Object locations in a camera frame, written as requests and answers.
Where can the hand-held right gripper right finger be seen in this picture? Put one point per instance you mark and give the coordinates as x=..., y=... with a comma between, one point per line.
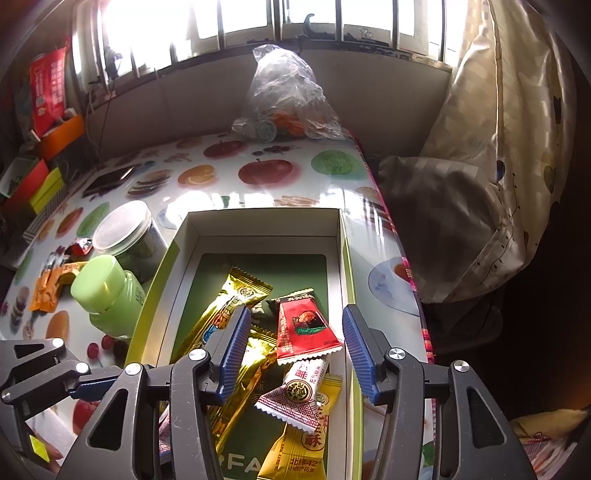
x=360, y=355

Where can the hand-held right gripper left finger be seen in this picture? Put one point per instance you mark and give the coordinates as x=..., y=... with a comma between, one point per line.
x=233, y=355

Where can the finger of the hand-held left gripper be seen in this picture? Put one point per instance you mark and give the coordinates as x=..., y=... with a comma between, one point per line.
x=99, y=385

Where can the long gold snack packet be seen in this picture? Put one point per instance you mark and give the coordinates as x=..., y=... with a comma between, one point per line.
x=244, y=397
x=226, y=300

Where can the red chestnut snack packet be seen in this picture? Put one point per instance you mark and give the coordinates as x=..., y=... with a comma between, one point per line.
x=304, y=332

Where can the white red patterned packet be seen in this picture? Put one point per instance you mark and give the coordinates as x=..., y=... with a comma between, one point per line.
x=165, y=434
x=295, y=397

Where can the gold peanut candy packet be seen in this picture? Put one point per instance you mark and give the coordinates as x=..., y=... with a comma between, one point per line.
x=300, y=452

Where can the green cardboard box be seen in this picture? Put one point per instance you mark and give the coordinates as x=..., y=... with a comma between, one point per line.
x=258, y=226

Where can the green cosmetic jar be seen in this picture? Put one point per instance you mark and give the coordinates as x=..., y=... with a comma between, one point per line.
x=111, y=295

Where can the clear jar white lid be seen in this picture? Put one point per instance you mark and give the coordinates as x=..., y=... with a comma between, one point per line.
x=124, y=226

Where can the yellow-green box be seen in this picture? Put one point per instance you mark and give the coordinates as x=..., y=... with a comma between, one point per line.
x=48, y=189

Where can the black phone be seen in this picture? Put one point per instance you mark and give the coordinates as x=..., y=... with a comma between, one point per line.
x=108, y=180

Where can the fruit printed tablecloth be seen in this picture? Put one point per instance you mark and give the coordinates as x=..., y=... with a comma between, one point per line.
x=231, y=147

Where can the yellow printed cushion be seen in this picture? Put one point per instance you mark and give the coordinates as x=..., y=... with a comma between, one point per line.
x=554, y=438

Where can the red box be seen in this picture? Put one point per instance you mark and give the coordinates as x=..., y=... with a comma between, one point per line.
x=27, y=184

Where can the orange box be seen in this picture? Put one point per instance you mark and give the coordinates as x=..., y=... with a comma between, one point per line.
x=62, y=136

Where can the cream patterned curtain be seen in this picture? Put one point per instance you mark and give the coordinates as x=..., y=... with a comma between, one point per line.
x=498, y=115

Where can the clear plastic bag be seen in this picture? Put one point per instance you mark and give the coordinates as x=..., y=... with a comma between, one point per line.
x=286, y=83

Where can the red packaging bag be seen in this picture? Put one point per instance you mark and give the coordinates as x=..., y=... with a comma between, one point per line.
x=50, y=87

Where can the black hook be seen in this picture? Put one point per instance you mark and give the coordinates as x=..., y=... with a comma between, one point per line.
x=310, y=25

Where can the window metal grille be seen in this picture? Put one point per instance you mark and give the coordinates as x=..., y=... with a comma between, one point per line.
x=272, y=14

